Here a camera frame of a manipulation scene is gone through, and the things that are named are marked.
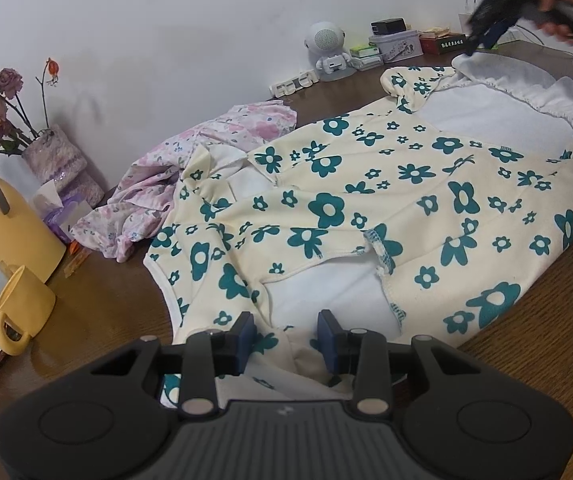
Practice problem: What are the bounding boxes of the yellow mug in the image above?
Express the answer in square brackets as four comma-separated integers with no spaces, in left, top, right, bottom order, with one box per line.
[0,266,56,356]

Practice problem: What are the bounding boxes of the small black box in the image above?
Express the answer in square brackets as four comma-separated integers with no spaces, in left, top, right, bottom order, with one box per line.
[371,18,407,36]

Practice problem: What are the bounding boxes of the yellow thermos jug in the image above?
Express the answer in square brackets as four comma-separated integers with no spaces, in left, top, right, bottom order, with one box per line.
[0,178,66,283]

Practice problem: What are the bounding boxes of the white robot figurine speaker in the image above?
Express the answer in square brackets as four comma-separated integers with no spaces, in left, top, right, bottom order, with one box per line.
[305,22,356,82]

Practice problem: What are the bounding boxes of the cream green-flower garment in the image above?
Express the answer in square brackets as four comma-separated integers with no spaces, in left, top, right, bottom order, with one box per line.
[144,53,573,403]

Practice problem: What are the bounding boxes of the red black box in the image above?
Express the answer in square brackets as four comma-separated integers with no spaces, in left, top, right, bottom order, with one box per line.
[419,32,467,55]

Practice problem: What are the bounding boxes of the green white small boxes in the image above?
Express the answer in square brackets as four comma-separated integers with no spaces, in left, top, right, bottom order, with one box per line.
[349,44,383,72]

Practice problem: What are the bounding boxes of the white power strip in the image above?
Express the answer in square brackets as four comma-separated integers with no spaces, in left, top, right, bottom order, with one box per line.
[269,70,319,99]

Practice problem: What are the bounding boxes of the purple tissue box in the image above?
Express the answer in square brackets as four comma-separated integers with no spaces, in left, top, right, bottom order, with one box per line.
[29,180,91,244]

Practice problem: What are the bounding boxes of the pink fuzzy vase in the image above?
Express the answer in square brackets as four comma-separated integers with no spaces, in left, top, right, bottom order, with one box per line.
[22,125,104,208]

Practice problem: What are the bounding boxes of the pink floral garment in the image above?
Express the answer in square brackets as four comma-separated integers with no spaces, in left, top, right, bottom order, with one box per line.
[70,100,297,262]

